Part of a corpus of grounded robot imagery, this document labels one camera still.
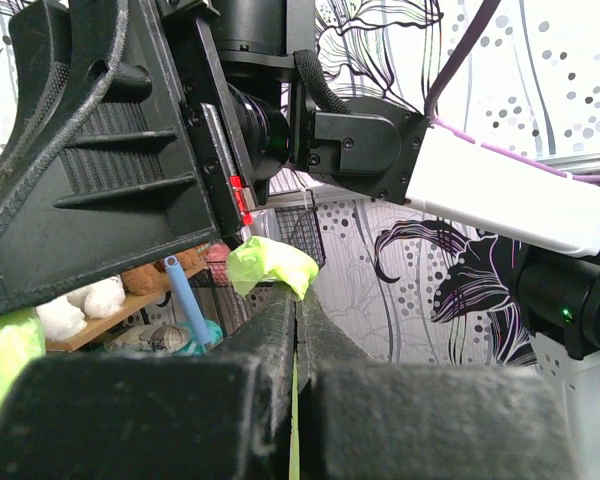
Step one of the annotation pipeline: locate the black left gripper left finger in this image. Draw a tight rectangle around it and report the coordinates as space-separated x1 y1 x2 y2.
0 284 299 480

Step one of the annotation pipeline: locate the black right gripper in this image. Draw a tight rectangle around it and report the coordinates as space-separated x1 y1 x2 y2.
0 1 255 316

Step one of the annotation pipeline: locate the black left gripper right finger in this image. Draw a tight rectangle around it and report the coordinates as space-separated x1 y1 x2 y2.
296 294 580 479

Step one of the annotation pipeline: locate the green plastic trash bag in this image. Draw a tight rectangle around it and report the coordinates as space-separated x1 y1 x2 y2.
0 235 320 480

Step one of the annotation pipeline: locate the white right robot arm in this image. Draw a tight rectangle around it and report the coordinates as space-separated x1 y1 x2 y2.
0 1 600 359

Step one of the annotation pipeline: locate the teal folded cloth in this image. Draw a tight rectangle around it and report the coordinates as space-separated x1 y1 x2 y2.
169 319 225 357

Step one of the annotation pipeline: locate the brown teddy bear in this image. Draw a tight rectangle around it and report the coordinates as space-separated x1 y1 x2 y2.
120 248 206 296

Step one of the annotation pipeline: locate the wooden metal shelf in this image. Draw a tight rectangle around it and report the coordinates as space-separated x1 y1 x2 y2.
44 264 211 354

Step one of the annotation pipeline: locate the white grey plush dog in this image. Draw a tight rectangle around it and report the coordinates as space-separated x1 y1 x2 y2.
35 275 126 341

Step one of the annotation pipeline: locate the black wire basket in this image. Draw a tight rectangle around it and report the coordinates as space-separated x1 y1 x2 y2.
189 205 327 331

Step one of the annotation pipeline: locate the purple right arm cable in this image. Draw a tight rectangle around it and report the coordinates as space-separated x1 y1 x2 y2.
424 0 600 184

